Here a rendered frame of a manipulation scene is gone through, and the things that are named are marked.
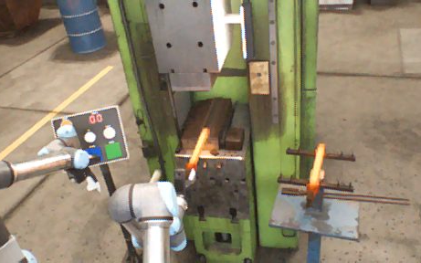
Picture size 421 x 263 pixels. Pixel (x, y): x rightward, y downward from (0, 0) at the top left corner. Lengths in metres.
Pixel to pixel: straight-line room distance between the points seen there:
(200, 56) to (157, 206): 0.81
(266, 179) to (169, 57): 0.94
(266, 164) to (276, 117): 0.32
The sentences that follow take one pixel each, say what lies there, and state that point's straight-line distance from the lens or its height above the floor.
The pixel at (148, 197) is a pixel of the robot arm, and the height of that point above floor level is 1.29.
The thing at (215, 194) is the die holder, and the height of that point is 0.66.
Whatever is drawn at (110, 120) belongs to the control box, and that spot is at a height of 1.14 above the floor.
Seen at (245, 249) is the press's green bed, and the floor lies 0.20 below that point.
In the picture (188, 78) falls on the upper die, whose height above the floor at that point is 1.33.
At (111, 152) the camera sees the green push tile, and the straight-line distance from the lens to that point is 2.10.
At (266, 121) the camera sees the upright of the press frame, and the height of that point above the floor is 1.01.
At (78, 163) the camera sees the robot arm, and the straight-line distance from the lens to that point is 1.67.
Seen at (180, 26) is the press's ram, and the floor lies 1.59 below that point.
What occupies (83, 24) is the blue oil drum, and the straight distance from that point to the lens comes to 6.50.
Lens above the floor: 2.15
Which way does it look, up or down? 33 degrees down
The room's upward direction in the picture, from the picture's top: 8 degrees counter-clockwise
